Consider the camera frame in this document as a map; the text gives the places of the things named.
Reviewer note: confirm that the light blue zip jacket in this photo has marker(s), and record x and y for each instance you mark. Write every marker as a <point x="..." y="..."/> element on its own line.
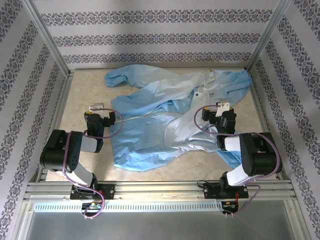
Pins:
<point x="150" y="100"/>

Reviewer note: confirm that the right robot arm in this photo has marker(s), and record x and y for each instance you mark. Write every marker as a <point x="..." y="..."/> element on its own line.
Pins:
<point x="262" y="160"/>

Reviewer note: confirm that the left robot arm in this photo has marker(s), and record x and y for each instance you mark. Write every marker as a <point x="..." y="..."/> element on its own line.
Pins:
<point x="57" y="150"/>

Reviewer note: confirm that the small left connector board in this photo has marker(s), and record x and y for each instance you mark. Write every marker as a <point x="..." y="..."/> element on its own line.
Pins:
<point x="93" y="206"/>

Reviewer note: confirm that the small connector board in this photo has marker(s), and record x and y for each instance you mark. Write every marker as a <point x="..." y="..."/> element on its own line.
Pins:
<point x="230" y="205"/>
<point x="93" y="206"/>

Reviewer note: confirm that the small right connector board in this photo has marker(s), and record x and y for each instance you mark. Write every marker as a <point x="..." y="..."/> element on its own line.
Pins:
<point x="230" y="205"/>

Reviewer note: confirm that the sheet metal panel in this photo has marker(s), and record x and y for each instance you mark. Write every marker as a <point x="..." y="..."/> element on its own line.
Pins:
<point x="160" y="227"/>

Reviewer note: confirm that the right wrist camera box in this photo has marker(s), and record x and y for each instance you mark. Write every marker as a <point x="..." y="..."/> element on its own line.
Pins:
<point x="223" y="107"/>

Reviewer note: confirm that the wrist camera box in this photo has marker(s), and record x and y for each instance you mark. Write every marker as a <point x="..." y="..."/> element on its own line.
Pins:
<point x="98" y="105"/>
<point x="223" y="107"/>

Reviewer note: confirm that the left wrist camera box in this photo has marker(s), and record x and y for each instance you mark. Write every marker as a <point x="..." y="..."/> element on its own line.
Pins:
<point x="98" y="105"/>

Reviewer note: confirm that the aluminium table side rail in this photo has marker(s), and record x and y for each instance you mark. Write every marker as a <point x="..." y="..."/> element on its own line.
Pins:
<point x="65" y="90"/>
<point x="257" y="100"/>

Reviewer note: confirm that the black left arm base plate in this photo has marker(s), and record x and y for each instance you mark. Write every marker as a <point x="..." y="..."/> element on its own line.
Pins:
<point x="107" y="191"/>

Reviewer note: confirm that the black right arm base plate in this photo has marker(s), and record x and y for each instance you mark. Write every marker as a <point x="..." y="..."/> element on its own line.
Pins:
<point x="212" y="190"/>

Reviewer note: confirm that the aluminium frame post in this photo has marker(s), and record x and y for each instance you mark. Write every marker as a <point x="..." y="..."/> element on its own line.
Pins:
<point x="268" y="37"/>
<point x="47" y="37"/>

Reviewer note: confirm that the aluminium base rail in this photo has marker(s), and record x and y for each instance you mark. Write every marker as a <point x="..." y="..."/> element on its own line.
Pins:
<point x="160" y="190"/>

